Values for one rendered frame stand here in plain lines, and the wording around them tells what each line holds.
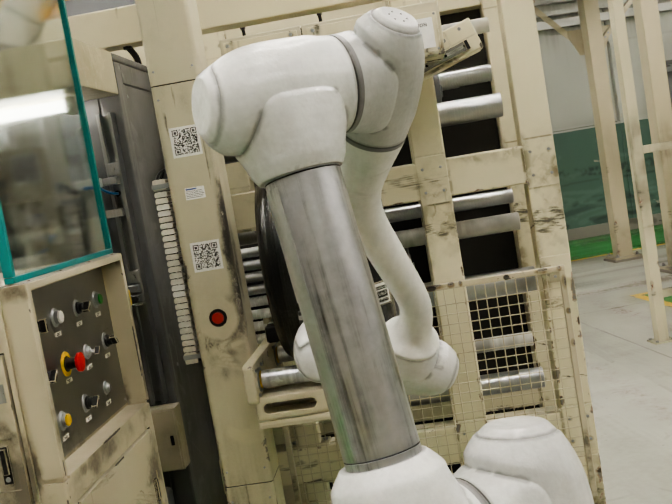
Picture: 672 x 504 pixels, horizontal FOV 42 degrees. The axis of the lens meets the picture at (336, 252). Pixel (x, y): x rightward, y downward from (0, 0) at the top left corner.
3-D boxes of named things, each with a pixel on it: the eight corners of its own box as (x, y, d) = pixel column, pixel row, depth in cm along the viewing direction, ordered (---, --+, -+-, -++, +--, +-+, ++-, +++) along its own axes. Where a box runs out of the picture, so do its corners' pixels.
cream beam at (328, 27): (227, 93, 244) (218, 39, 242) (243, 99, 269) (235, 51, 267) (446, 53, 238) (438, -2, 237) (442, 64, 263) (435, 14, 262)
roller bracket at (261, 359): (248, 406, 214) (241, 367, 213) (272, 368, 253) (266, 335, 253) (261, 404, 214) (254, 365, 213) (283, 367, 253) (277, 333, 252)
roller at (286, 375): (255, 375, 216) (257, 367, 221) (259, 392, 218) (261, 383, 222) (396, 354, 213) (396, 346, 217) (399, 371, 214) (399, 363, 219)
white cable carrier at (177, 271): (185, 364, 227) (151, 180, 223) (190, 360, 232) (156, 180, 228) (202, 362, 226) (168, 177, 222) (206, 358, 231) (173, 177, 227)
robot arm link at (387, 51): (381, 97, 134) (302, 110, 128) (407, -14, 122) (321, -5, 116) (428, 147, 126) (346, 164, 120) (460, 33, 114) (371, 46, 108)
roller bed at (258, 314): (233, 350, 265) (216, 252, 262) (242, 340, 279) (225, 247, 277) (298, 340, 263) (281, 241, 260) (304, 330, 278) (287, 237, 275)
